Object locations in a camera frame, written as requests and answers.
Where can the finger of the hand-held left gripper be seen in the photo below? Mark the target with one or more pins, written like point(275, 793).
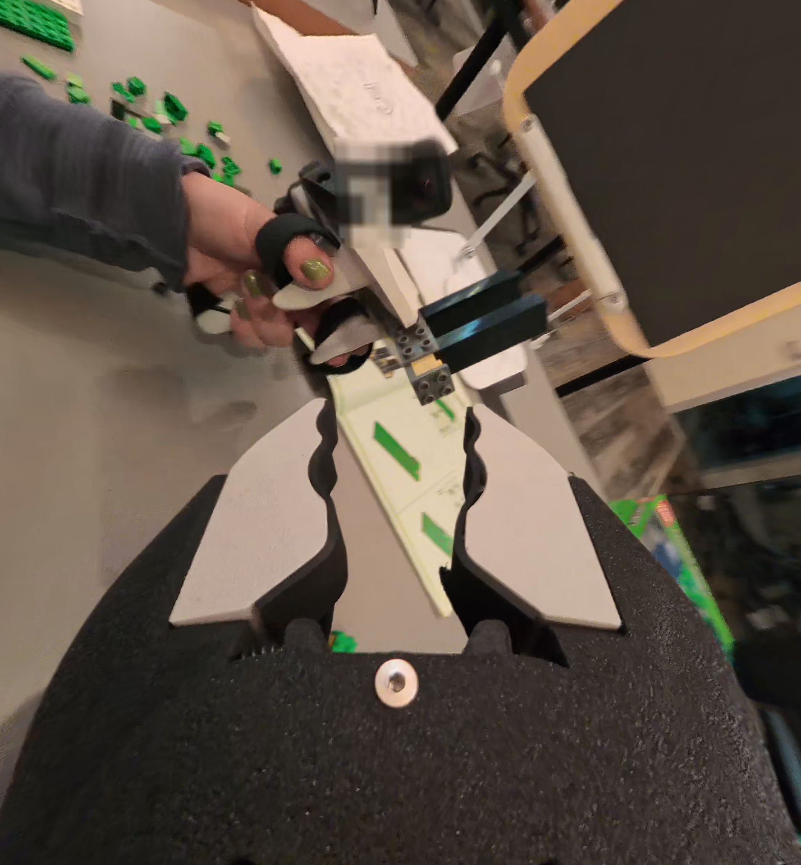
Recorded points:
point(393, 290)

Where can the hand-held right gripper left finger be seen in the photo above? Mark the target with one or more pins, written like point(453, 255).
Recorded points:
point(258, 527)

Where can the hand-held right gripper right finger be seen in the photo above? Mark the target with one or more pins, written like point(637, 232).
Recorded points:
point(542, 534)

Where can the grey brick base black beams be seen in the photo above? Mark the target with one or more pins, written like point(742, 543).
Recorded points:
point(481, 324)

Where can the person's left forearm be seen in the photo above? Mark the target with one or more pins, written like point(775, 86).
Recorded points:
point(69, 176)

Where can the person's left hand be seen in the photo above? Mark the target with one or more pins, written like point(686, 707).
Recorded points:
point(221, 236)

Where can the white crumpled paper bag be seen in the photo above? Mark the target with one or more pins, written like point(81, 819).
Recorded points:
point(360, 88)

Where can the single small green brick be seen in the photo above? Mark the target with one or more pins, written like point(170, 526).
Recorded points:
point(343, 642)

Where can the green cardboard toy box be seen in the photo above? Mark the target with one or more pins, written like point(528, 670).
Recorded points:
point(684, 567)

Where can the brick instruction booklet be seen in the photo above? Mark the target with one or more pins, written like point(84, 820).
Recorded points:
point(400, 473)

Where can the black board wooden edge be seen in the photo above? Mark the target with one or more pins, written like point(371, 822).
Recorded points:
point(698, 148)

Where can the pile of loose green bricks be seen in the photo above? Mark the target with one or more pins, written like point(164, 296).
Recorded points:
point(170, 108)

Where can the flat green brick plate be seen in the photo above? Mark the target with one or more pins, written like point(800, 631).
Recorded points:
point(28, 24)

